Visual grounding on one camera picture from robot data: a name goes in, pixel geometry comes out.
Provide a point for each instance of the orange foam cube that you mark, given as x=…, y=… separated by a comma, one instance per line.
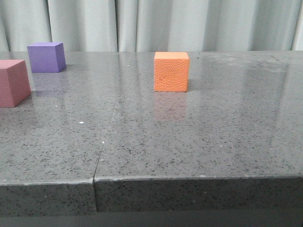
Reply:
x=171, y=70

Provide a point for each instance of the pink foam cube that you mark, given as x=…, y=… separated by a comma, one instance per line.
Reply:
x=14, y=83

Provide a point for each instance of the grey-white curtain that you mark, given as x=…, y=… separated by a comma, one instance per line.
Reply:
x=153, y=25

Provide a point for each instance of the purple foam cube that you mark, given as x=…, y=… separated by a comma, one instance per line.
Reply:
x=46, y=57

